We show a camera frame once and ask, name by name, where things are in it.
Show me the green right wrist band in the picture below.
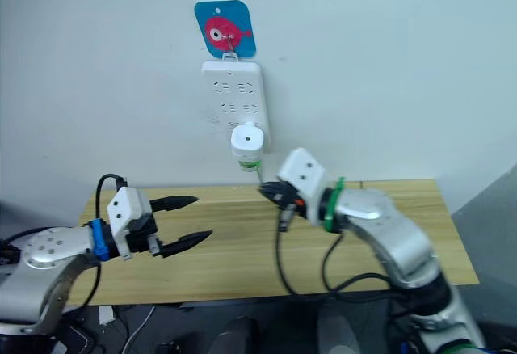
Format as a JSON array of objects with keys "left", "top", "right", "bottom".
[{"left": 322, "top": 175, "right": 347, "bottom": 234}]

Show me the metal wall hook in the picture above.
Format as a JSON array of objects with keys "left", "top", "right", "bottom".
[{"left": 221, "top": 33, "right": 240, "bottom": 63}]

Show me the blue left wrist band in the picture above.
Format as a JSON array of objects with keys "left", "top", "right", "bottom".
[{"left": 90, "top": 218, "right": 111, "bottom": 261}]

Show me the thin white cable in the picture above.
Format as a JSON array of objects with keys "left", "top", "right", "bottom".
[{"left": 120, "top": 305, "right": 157, "bottom": 354}]

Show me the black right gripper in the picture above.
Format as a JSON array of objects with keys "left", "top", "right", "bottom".
[{"left": 257, "top": 181, "right": 309, "bottom": 221}]

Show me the blue fish wall hook plaque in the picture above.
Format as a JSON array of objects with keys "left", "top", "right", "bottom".
[{"left": 193, "top": 0, "right": 258, "bottom": 58}]

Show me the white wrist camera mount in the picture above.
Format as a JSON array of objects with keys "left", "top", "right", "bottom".
[
  {"left": 276, "top": 147, "right": 327, "bottom": 225},
  {"left": 106, "top": 186, "right": 153, "bottom": 261}
]

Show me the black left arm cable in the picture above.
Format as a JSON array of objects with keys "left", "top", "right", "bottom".
[{"left": 80, "top": 173, "right": 129, "bottom": 309}]

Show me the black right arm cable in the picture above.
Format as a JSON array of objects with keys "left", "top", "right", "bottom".
[{"left": 275, "top": 204, "right": 392, "bottom": 297}]

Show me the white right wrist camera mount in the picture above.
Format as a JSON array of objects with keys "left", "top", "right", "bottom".
[{"left": 276, "top": 147, "right": 327, "bottom": 225}]

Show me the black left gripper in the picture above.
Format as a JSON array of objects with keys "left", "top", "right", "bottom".
[{"left": 120, "top": 195, "right": 214, "bottom": 259}]

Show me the dark rounded shape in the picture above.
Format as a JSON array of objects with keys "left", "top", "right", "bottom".
[{"left": 208, "top": 315, "right": 259, "bottom": 354}]

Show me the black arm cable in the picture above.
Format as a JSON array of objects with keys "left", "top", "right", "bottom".
[
  {"left": 275, "top": 204, "right": 392, "bottom": 297},
  {"left": 80, "top": 173, "right": 129, "bottom": 309}
]

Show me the white mosquito repellent heater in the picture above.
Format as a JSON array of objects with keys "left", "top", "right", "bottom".
[{"left": 229, "top": 120, "right": 266, "bottom": 162}]

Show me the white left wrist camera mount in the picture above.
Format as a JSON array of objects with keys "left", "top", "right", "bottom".
[{"left": 106, "top": 186, "right": 153, "bottom": 261}]

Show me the white power strip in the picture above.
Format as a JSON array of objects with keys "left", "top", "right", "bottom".
[{"left": 200, "top": 59, "right": 272, "bottom": 154}]

